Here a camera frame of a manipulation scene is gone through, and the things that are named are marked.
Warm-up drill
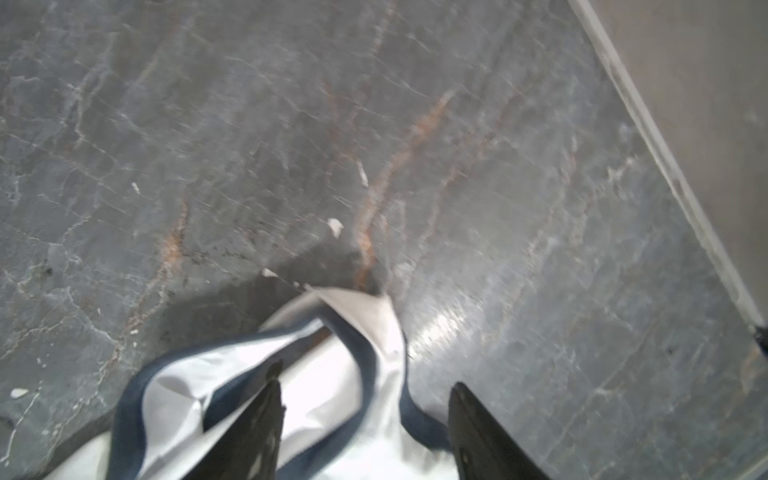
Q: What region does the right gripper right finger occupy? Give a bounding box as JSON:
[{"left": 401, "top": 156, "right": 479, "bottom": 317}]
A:
[{"left": 448, "top": 382, "right": 549, "bottom": 480}]

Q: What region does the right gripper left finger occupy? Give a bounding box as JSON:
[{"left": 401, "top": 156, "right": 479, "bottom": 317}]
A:
[{"left": 185, "top": 360, "right": 285, "bottom": 479}]

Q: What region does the white tank top navy trim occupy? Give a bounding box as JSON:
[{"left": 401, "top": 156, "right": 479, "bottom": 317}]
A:
[{"left": 52, "top": 288, "right": 458, "bottom": 479}]

